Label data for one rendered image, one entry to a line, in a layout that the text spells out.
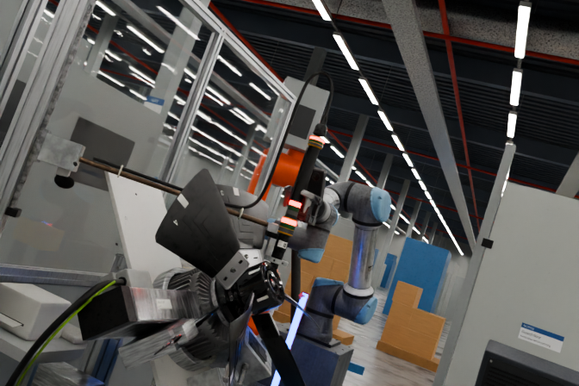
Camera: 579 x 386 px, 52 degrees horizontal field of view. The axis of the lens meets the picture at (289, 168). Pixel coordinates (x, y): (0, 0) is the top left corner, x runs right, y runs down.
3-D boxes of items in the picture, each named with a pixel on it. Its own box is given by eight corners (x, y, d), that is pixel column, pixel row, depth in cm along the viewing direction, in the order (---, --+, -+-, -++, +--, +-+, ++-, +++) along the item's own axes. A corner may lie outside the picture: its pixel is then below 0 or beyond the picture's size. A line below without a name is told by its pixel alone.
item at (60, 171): (50, 184, 150) (58, 166, 150) (52, 184, 153) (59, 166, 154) (71, 191, 151) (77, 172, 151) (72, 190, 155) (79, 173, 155)
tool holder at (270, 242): (258, 258, 160) (270, 222, 161) (254, 254, 166) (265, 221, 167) (289, 268, 161) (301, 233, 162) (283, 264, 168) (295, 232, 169)
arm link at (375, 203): (344, 308, 242) (359, 178, 227) (377, 320, 234) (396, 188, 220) (329, 319, 232) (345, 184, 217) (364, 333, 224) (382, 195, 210)
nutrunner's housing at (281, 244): (266, 270, 162) (320, 112, 166) (264, 268, 165) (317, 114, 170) (280, 274, 162) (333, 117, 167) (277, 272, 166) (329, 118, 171)
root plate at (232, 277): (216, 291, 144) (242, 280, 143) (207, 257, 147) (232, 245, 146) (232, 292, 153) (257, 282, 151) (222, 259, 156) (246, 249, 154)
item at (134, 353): (126, 370, 129) (117, 349, 130) (145, 356, 138) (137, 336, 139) (176, 350, 127) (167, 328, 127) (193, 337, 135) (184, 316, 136)
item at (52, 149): (30, 159, 147) (43, 127, 148) (35, 161, 154) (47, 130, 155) (71, 174, 149) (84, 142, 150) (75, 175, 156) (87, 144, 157)
